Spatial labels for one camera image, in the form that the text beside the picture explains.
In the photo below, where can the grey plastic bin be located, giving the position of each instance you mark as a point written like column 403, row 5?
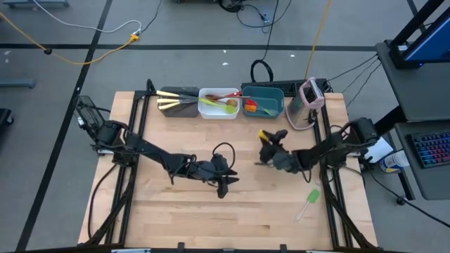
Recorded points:
column 183, row 112

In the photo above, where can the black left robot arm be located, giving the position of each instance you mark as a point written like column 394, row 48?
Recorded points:
column 147, row 149

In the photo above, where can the grey desk with monitor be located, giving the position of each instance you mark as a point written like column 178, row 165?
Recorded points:
column 411, row 84

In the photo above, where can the grey desk with keyboard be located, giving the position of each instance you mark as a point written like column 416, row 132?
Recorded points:
column 429, row 182

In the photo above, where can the black power strip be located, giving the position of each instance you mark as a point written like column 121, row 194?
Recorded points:
column 277, row 83

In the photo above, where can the yellow spatula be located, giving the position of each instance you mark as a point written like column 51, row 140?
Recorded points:
column 263, row 135

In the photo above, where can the white plastic bin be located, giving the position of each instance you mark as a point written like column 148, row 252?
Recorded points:
column 214, row 111

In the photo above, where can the green silicone spoon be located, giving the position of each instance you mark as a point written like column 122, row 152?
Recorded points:
column 230, row 109

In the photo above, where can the teal plastic bin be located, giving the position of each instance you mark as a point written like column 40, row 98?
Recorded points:
column 270, row 95

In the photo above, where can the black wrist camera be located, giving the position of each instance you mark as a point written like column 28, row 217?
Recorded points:
column 219, row 161

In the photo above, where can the orange spatula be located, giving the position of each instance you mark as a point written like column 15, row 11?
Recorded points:
column 250, row 109

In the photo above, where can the backlit keyboard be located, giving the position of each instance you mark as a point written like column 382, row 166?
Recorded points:
column 432, row 149

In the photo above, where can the red silicone spoon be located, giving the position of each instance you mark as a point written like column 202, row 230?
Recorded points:
column 235, row 94

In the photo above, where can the white paper sheet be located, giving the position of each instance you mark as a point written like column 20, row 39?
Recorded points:
column 379, row 149

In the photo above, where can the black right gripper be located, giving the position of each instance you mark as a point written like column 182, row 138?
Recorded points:
column 283, row 161

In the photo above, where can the white bottle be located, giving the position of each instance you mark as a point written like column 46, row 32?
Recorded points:
column 393, row 161

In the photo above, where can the computer monitor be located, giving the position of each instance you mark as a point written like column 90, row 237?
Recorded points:
column 432, row 42

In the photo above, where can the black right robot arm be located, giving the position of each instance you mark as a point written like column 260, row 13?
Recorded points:
column 334, row 147

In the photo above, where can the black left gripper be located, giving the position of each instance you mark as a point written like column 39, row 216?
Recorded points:
column 205, row 170

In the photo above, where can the grey metal floor bar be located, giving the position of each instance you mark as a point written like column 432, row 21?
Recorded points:
column 35, row 3
column 17, row 83

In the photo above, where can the black monitor stand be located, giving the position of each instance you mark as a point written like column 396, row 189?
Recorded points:
column 415, row 28

